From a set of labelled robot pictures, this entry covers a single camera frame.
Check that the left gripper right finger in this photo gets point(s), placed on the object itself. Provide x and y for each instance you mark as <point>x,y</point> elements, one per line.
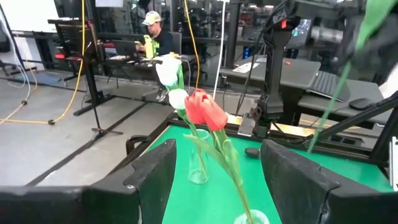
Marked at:
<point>295,186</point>

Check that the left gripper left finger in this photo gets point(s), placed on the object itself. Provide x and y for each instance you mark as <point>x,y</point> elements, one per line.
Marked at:
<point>155,180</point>

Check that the red tulip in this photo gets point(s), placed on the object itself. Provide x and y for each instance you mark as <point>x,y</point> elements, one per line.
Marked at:
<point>216,116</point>
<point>194,107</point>
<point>371,15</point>

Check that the white tulip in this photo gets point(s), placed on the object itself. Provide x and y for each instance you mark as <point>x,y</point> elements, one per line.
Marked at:
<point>178,98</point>
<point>168,70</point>

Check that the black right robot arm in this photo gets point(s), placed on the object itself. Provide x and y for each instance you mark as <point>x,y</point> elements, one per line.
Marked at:
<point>275,77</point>

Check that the slim smooth glass vase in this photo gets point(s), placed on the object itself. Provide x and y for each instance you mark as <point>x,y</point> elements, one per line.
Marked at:
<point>198,174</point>

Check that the diamond pattern glass vase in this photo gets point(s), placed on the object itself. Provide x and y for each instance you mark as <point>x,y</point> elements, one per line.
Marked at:
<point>259,217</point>

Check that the grey desk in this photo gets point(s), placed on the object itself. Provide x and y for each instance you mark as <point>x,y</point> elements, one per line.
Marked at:
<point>363,90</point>
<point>298,71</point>

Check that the green table mat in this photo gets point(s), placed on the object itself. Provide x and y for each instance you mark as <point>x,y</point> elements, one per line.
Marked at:
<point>202,202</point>

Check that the black computer mouse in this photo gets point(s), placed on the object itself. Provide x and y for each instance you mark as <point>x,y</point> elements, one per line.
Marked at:
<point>361,104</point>

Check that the black keyboard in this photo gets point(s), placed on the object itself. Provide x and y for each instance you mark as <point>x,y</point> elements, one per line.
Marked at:
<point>328,85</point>

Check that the silver power strip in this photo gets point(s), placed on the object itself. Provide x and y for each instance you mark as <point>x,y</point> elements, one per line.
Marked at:
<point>247,126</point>

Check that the printed white paper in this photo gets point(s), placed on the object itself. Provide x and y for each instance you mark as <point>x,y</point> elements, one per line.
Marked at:
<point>245,67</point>

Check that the yellow green bottle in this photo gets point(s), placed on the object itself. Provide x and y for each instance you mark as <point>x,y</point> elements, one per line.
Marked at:
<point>149,46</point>

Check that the black laptop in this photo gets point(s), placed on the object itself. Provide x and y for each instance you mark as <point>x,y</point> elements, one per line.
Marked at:
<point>126,48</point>

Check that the person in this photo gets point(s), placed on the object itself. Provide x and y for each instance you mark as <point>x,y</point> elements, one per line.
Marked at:
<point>163,42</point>

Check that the black tripod stand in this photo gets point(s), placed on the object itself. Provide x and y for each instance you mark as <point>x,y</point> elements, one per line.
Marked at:
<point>73,34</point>

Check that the whiteboard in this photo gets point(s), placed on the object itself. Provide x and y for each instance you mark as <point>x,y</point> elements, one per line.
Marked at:
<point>28,15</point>

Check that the black table frame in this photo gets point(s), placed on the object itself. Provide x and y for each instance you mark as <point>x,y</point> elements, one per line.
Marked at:
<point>357,118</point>

